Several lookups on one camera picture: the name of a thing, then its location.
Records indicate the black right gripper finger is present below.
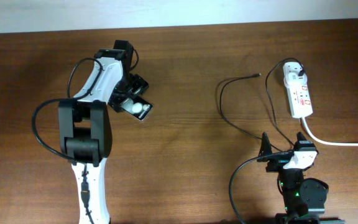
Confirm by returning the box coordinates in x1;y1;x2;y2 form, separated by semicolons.
257;132;272;162
296;132;306;142

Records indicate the black smartphone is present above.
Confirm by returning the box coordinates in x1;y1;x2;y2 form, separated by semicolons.
120;96;153;121

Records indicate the white power strip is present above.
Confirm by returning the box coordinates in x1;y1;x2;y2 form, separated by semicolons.
285;84;313;118

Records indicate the black USB charging cable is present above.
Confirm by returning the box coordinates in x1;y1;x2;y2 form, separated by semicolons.
219;57;306;152

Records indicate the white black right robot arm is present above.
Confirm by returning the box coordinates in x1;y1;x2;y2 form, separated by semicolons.
257;133;346;223

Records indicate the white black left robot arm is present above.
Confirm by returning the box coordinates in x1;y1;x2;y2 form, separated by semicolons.
58;40;153;223

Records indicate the white USB charger plug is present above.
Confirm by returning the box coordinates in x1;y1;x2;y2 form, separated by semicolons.
283;62;308;88

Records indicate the white power strip cord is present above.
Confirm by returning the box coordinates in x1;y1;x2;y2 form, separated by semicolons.
300;117;358;148

